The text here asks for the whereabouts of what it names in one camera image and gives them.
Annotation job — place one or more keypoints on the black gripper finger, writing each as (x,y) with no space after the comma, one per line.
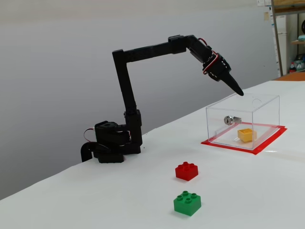
(215,78)
(232,83)

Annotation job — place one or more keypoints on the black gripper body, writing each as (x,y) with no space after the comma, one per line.
(223,70)

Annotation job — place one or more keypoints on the yellow lego brick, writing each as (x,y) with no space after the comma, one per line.
(246,135)

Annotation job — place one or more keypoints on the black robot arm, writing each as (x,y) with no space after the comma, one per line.
(147,50)

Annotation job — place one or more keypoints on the transparent plastic box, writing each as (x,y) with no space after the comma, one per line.
(240,107)

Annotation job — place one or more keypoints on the red lego brick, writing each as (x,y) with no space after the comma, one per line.
(186,172)

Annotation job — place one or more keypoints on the green lego brick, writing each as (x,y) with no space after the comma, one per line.
(187,205)

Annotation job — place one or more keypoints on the silver cam lock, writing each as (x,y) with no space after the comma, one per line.
(229,120)

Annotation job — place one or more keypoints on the orange table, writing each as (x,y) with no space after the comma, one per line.
(293,76)

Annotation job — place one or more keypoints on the bottle with red label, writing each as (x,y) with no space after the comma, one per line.
(292,68)

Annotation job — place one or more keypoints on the metal shelf rack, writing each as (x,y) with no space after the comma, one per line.
(276,35)

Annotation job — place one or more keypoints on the beige sticky note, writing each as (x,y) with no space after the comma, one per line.
(266,16)

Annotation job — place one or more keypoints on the clear greenish bottle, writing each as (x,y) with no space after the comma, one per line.
(300,65)

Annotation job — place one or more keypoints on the white cabinet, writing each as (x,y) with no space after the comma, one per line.
(283,26)

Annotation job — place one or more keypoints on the white paper label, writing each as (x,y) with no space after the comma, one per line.
(264,2)

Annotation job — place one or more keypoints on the wooden shelf board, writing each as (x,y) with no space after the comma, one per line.
(297,42)

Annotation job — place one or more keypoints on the teal object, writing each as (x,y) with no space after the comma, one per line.
(301,38)

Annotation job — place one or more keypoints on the black table clamp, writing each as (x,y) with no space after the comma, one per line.
(85,150)

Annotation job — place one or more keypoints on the red tape frame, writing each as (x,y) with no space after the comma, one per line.
(262,148)

